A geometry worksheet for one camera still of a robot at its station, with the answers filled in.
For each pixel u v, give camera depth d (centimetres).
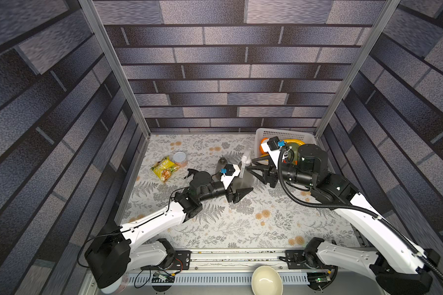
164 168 98
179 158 100
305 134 109
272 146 50
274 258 76
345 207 41
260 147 52
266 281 69
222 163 90
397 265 39
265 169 52
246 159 54
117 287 63
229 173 59
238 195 61
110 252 40
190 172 102
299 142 103
